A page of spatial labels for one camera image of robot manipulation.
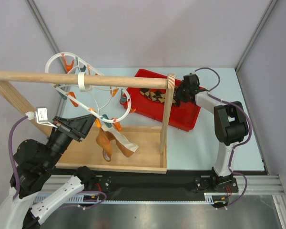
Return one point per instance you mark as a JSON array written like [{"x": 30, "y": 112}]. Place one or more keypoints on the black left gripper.
[{"x": 77, "y": 127}]

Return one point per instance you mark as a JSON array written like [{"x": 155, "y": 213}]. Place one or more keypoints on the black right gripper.
[{"x": 184, "y": 90}]

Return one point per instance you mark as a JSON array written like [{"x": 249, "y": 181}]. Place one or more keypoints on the white round clip hanger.
[{"x": 93, "y": 99}]

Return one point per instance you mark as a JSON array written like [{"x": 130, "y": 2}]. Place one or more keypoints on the brown argyle sock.
[
  {"x": 175, "y": 102},
  {"x": 155, "y": 96}
]

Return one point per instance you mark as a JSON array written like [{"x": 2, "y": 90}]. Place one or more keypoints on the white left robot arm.
[{"x": 34, "y": 164}]

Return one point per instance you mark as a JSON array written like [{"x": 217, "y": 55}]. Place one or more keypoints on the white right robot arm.
[{"x": 230, "y": 127}]

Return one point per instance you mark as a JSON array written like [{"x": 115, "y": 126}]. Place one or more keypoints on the red plastic tray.
[{"x": 183, "y": 117}]

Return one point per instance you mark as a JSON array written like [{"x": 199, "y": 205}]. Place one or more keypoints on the light blue table mat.
[{"x": 198, "y": 148}]

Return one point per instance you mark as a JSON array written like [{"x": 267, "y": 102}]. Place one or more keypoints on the wooden rack with tray base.
[{"x": 140, "y": 149}]

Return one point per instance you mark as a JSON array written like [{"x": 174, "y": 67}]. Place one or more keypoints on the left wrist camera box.
[{"x": 40, "y": 116}]

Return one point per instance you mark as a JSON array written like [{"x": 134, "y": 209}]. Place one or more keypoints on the aluminium mounting rail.
[{"x": 175, "y": 188}]

